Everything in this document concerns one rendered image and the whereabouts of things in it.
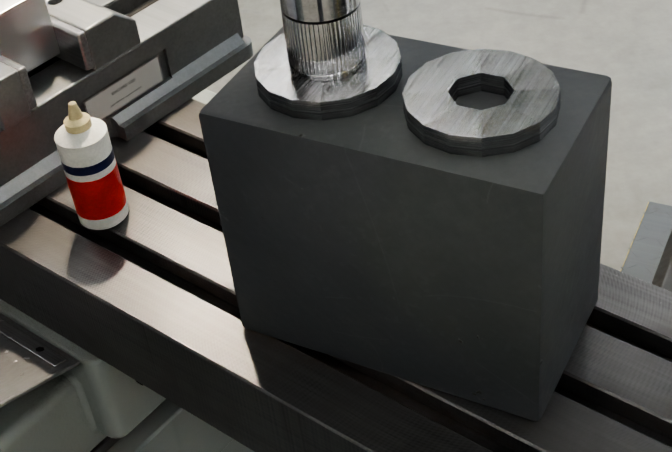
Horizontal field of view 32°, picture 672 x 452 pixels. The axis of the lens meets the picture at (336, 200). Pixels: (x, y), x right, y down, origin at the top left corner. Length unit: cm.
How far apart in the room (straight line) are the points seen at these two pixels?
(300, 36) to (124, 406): 42
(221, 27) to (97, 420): 37
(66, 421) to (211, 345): 21
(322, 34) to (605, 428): 30
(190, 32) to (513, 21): 190
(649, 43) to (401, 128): 217
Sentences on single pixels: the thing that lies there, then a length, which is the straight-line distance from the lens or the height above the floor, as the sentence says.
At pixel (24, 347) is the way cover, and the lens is 97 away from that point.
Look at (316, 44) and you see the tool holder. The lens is 68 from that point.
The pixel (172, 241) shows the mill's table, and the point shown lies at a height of 92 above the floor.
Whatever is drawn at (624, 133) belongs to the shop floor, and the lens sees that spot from 253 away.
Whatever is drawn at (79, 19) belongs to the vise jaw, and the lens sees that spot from 99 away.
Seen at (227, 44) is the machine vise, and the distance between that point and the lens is 109.
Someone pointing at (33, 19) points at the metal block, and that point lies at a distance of 98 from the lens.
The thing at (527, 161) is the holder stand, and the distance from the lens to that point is 64.
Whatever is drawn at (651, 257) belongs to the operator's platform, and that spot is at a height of 40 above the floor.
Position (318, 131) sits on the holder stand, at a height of 111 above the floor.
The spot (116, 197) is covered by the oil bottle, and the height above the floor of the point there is 94.
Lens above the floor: 150
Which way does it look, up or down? 39 degrees down
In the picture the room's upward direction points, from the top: 7 degrees counter-clockwise
